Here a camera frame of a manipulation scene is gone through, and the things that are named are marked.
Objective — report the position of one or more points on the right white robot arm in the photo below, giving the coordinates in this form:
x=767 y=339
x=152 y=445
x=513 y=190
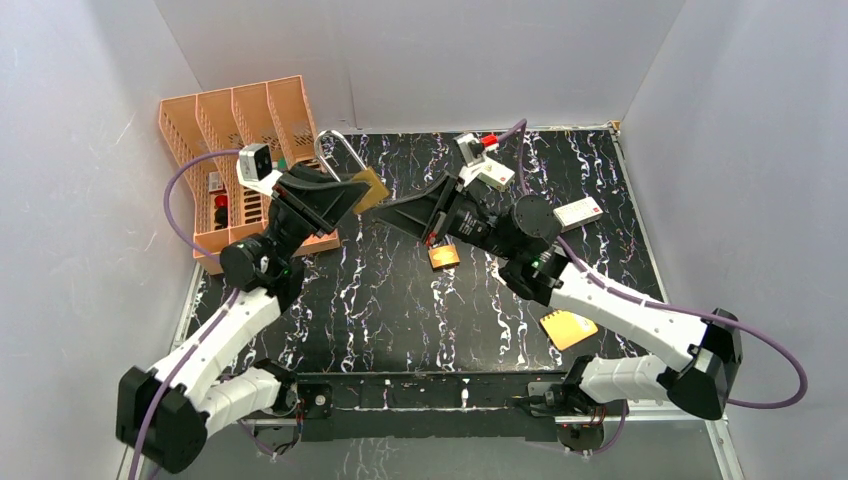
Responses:
x=690 y=360

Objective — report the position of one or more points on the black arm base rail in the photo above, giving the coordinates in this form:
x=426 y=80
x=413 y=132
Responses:
x=326 y=407

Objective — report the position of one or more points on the brass padlock centre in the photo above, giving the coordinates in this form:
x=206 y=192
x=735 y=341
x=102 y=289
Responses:
x=443 y=257

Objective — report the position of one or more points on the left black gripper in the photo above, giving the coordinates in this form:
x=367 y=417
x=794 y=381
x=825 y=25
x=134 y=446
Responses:
x=296 y=206

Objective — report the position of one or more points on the white red small box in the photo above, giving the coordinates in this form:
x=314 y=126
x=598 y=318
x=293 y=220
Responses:
x=578 y=213

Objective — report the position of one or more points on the orange plastic file organizer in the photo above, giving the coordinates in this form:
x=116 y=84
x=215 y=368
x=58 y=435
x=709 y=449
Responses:
x=275 y=112

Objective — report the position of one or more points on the brass padlock long shackle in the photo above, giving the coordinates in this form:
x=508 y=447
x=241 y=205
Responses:
x=377 y=191

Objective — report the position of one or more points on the red black item in organizer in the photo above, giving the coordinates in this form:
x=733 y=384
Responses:
x=220 y=214

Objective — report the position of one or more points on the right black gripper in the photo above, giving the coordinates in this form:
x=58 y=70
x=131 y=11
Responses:
x=414 y=215

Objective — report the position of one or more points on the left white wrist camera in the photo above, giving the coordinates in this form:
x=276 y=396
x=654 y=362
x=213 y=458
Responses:
x=255 y=169

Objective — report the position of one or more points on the silver key bunch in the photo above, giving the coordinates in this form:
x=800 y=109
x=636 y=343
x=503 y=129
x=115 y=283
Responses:
x=493 y=270

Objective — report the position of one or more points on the white green small box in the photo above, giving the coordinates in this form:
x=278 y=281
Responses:
x=496 y=175

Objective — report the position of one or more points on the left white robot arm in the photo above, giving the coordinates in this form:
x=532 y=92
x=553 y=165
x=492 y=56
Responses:
x=205 y=351

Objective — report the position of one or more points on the orange spiral notebook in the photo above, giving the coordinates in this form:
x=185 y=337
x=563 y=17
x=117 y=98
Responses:
x=566 y=329

